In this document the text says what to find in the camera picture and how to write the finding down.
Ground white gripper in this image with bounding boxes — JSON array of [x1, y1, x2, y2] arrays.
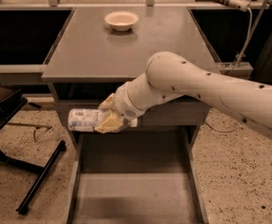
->
[[94, 83, 144, 133]]

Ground blue label plastic bottle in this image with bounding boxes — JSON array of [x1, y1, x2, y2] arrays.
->
[[67, 108, 138, 133]]

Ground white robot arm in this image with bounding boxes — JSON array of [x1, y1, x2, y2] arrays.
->
[[94, 51, 272, 140]]

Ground open grey lower drawer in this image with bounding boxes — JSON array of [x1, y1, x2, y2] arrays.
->
[[62, 127, 209, 224]]

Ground grey drawer cabinet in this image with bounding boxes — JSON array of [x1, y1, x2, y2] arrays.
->
[[42, 6, 217, 224]]

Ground white ceramic bowl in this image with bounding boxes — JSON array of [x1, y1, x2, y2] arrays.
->
[[105, 11, 138, 32]]

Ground black metal stand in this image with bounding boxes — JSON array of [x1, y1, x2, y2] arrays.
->
[[0, 77, 67, 216]]

